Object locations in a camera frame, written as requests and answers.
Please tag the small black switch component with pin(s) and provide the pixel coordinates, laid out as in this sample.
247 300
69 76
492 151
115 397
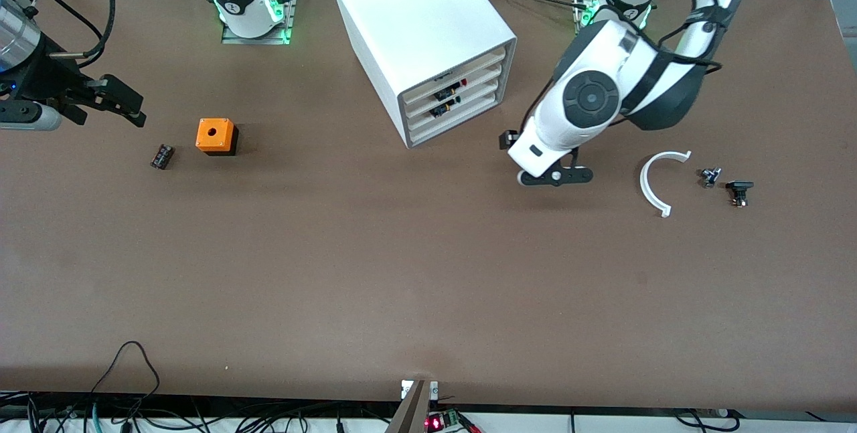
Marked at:
739 187

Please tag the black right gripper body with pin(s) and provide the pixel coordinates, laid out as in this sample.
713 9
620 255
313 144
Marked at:
48 79

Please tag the green push button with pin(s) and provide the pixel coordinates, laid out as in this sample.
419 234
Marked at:
442 110

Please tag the white curved plastic arc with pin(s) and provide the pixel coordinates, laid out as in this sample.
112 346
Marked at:
644 185

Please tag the black component with red tip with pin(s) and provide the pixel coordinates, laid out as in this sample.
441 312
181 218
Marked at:
445 93

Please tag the small black terminal block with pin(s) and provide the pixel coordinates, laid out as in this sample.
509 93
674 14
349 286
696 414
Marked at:
162 156

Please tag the white mounting bracket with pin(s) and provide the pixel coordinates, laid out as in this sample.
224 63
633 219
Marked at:
406 389

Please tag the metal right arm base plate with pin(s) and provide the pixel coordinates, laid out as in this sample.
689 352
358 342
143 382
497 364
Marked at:
254 39

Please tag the white drawer cabinet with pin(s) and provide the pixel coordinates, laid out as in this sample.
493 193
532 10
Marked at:
415 18

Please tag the orange box with black base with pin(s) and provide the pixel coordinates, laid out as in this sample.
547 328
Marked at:
214 133

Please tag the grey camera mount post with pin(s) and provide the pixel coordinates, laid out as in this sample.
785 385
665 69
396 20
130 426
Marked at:
412 413

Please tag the small grey metal component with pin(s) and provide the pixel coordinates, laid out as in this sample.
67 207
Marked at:
710 177

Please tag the circuit board with red light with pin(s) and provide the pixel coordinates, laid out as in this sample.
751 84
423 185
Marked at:
435 423

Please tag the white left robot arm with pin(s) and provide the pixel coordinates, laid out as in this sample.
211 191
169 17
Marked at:
589 98

